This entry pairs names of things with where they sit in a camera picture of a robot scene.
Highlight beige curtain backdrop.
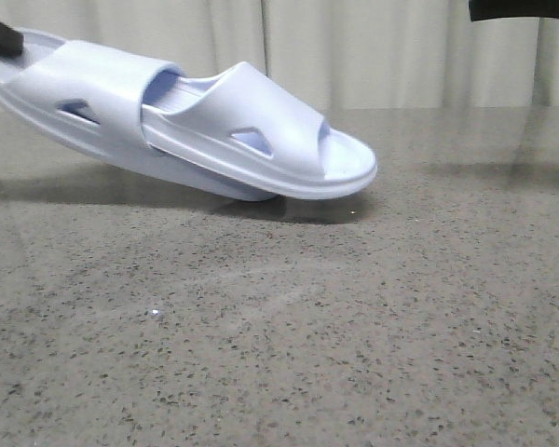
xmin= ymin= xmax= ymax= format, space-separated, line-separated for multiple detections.
xmin=0 ymin=1 xmax=559 ymax=110

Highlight light blue slipper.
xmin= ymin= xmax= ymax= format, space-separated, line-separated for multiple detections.
xmin=0 ymin=29 xmax=273 ymax=201
xmin=142 ymin=62 xmax=377 ymax=199

